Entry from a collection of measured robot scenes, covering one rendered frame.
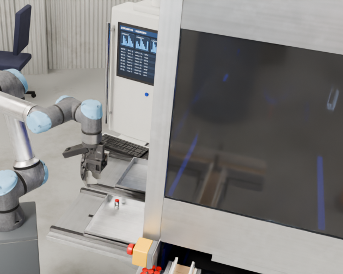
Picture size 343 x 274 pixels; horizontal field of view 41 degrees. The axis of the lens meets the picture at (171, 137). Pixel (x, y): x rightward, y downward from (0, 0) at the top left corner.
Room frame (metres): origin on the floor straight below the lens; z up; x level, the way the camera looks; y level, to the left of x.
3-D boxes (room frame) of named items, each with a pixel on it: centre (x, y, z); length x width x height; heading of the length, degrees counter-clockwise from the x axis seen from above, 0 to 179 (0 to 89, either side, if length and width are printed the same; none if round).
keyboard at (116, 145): (2.24, 0.24, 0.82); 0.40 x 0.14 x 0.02; 67
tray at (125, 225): (1.51, 0.12, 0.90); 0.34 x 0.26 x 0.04; 78
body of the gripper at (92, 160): (1.47, 0.28, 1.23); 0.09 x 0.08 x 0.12; 78
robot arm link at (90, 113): (1.48, 0.29, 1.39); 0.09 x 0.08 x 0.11; 57
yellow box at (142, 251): (1.24, 0.05, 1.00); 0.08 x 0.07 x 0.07; 78
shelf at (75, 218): (1.69, 0.15, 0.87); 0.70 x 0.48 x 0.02; 168
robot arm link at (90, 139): (1.48, 0.29, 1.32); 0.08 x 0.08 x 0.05
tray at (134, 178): (1.84, 0.04, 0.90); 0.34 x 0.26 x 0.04; 78
